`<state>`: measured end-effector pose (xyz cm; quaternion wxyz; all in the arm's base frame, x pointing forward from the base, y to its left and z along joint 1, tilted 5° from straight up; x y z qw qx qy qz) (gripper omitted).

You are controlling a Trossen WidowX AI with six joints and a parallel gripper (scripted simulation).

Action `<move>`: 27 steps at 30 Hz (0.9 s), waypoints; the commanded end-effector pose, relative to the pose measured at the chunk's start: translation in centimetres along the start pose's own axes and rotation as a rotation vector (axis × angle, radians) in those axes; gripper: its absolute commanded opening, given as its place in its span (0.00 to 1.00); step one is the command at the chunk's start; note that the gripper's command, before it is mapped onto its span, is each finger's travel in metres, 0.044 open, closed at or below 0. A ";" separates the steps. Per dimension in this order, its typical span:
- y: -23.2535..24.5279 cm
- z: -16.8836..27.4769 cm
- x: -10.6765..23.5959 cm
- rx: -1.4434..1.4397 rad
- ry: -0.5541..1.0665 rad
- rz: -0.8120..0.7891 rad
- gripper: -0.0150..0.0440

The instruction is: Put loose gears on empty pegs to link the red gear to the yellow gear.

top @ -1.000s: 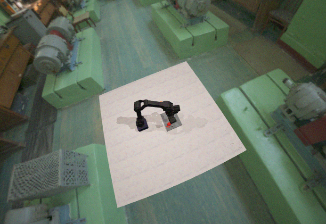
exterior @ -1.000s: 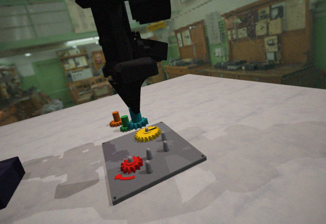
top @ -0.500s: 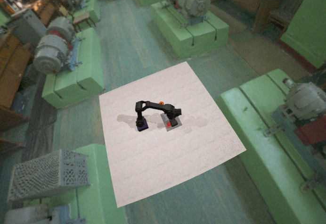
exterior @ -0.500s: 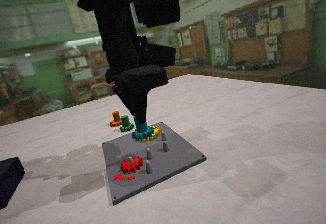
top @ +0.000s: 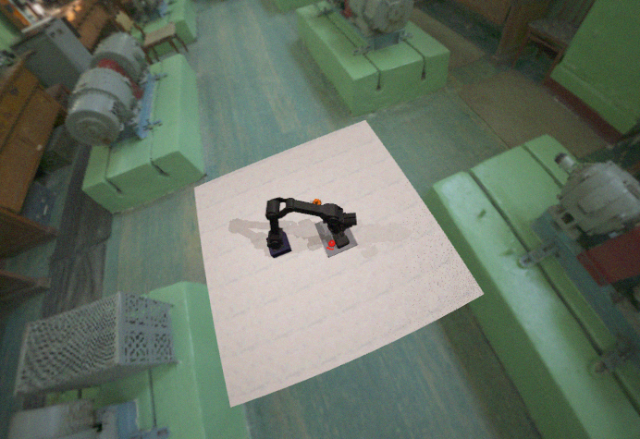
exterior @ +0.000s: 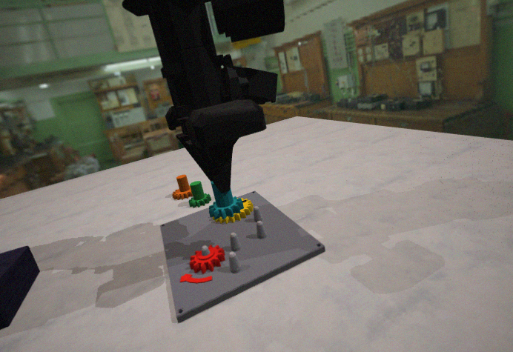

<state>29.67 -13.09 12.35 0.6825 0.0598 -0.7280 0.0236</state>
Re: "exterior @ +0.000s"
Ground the yellow gear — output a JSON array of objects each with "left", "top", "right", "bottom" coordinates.
[{"left": 213, "top": 198, "right": 254, "bottom": 224}]

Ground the orange gear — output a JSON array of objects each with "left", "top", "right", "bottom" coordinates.
[{"left": 173, "top": 175, "right": 193, "bottom": 200}]

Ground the red gear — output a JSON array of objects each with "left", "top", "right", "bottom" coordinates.
[{"left": 190, "top": 245, "right": 225, "bottom": 274}]

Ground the green gear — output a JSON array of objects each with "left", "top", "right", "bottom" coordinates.
[{"left": 189, "top": 181, "right": 211, "bottom": 207}]

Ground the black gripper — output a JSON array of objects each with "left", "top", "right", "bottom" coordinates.
[{"left": 160, "top": 46, "right": 267, "bottom": 193}]

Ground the red curved arrow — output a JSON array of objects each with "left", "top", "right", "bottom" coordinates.
[{"left": 180, "top": 274, "right": 212, "bottom": 283}]

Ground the teal gear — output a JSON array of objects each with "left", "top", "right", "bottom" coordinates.
[{"left": 209, "top": 181, "right": 244, "bottom": 219}]

